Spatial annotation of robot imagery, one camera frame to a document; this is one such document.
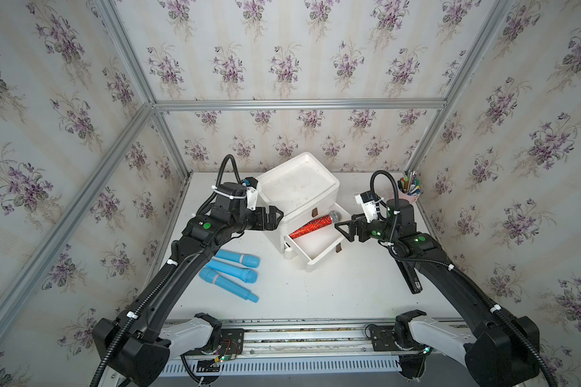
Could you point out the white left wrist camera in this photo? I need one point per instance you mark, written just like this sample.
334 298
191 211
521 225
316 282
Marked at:
252 192

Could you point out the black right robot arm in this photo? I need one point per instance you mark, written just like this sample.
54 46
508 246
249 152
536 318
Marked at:
504 350

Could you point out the pink metal pen bucket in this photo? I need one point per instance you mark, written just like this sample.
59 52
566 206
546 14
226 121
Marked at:
411 195

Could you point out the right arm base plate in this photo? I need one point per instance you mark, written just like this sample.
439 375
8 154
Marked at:
391 338

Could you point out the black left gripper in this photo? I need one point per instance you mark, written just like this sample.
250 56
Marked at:
261 224

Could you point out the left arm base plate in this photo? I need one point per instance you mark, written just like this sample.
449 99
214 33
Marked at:
225 342

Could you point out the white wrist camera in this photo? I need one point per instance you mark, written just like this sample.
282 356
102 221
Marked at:
371 205
252 192

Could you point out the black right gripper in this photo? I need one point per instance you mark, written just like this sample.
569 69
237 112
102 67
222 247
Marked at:
361 222

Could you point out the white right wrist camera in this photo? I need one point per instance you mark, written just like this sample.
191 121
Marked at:
371 205

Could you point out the aluminium mounting rail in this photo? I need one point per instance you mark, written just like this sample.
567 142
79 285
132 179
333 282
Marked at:
315 337

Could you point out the white plastic drawer cabinet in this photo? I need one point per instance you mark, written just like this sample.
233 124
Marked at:
296 187

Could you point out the blue toy microphone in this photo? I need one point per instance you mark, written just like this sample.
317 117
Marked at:
246 260
213 277
246 275

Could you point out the white drawer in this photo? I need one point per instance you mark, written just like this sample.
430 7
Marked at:
310 251

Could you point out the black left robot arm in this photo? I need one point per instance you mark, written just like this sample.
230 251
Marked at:
133 344

